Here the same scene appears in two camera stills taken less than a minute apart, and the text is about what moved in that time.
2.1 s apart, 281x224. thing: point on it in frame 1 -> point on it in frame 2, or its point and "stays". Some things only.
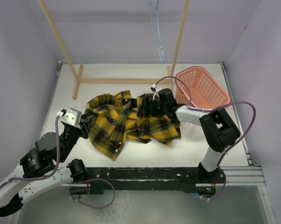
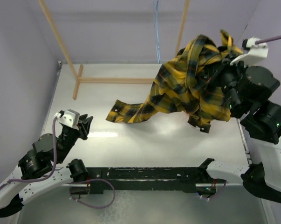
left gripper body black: (71, 137) stays
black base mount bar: (121, 180) stays
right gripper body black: (158, 108) -> (224, 75)
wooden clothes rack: (76, 74) stays
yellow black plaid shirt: (111, 119) -> (184, 85)
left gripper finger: (85, 129) stays
